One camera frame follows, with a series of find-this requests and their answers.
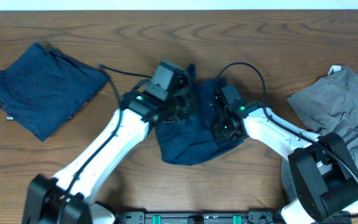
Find dark navy shorts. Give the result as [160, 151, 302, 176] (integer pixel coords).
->
[155, 80, 244, 166]

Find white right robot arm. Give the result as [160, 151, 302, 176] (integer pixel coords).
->
[211, 85, 358, 223]

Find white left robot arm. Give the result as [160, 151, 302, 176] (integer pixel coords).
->
[22, 60, 197, 224]

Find grey garment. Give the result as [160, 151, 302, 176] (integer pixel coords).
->
[280, 65, 358, 212]

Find folded navy shorts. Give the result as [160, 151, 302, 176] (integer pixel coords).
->
[0, 42, 108, 141]

